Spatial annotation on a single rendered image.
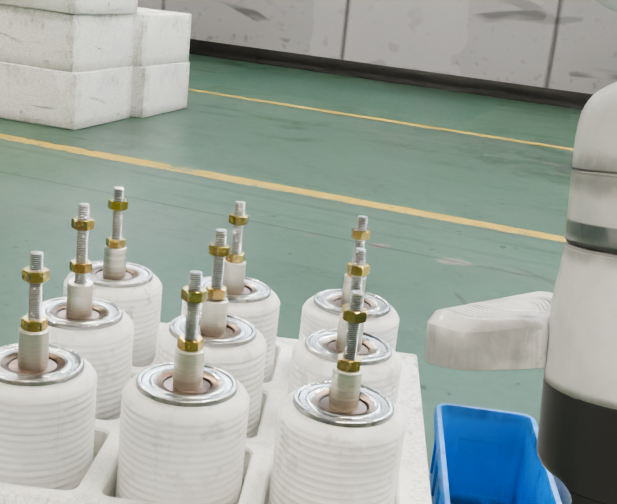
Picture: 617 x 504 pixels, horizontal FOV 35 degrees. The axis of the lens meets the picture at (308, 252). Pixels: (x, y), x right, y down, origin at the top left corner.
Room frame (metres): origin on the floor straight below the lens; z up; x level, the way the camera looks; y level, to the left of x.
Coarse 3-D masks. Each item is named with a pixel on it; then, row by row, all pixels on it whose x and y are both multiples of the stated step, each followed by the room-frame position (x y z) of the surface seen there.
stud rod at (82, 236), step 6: (78, 204) 0.80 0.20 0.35; (84, 204) 0.80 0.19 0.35; (78, 210) 0.80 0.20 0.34; (84, 210) 0.80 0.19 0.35; (78, 216) 0.80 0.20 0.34; (84, 216) 0.80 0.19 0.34; (78, 234) 0.80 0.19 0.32; (84, 234) 0.80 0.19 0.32; (78, 240) 0.80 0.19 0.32; (84, 240) 0.80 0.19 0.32; (78, 246) 0.80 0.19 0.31; (84, 246) 0.80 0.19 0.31; (78, 252) 0.80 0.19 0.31; (84, 252) 0.80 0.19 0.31; (78, 258) 0.80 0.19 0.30; (84, 258) 0.80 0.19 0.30; (78, 276) 0.80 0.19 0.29; (84, 276) 0.80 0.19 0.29; (78, 282) 0.80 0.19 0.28; (84, 282) 0.80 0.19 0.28
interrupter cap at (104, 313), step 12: (48, 300) 0.82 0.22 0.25; (60, 300) 0.83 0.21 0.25; (96, 300) 0.84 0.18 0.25; (48, 312) 0.79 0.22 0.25; (60, 312) 0.80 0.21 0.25; (96, 312) 0.81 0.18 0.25; (108, 312) 0.81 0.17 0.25; (120, 312) 0.81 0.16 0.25; (48, 324) 0.77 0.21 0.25; (60, 324) 0.77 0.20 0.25; (72, 324) 0.77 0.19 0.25; (84, 324) 0.77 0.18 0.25; (96, 324) 0.77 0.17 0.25; (108, 324) 0.78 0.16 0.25
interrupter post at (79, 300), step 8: (72, 280) 0.80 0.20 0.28; (88, 280) 0.81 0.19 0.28; (72, 288) 0.79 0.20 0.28; (80, 288) 0.79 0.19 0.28; (88, 288) 0.80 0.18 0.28; (72, 296) 0.79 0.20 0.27; (80, 296) 0.79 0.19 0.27; (88, 296) 0.80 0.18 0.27; (72, 304) 0.79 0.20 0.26; (80, 304) 0.79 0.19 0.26; (88, 304) 0.80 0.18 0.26; (72, 312) 0.79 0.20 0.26; (80, 312) 0.79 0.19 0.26; (88, 312) 0.80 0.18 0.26
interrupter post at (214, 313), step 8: (208, 304) 0.79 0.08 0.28; (216, 304) 0.79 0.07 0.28; (224, 304) 0.79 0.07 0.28; (208, 312) 0.79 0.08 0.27; (216, 312) 0.79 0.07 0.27; (224, 312) 0.79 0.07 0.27; (208, 320) 0.79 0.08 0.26; (216, 320) 0.79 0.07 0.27; (224, 320) 0.79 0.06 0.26; (200, 328) 0.80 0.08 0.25; (208, 328) 0.79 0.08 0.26; (216, 328) 0.79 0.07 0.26; (224, 328) 0.79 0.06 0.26
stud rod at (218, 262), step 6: (216, 234) 0.80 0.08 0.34; (222, 234) 0.79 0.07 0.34; (216, 240) 0.79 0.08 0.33; (222, 240) 0.79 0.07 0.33; (216, 258) 0.79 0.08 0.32; (222, 258) 0.80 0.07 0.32; (216, 264) 0.79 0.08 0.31; (222, 264) 0.80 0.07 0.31; (216, 270) 0.79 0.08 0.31; (222, 270) 0.80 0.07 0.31; (216, 276) 0.79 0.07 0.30; (222, 276) 0.80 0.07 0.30; (216, 282) 0.79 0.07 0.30; (216, 288) 0.79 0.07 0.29; (216, 300) 0.79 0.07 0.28
